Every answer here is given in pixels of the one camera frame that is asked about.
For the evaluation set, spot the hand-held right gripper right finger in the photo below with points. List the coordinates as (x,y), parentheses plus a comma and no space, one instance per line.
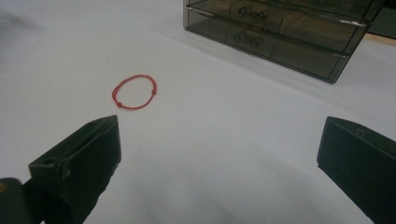
(361,165)

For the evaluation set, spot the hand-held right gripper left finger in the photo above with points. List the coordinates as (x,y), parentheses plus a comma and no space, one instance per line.
(77,168)

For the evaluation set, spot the smoky transparent drawer organizer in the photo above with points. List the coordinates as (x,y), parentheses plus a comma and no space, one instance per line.
(280,40)

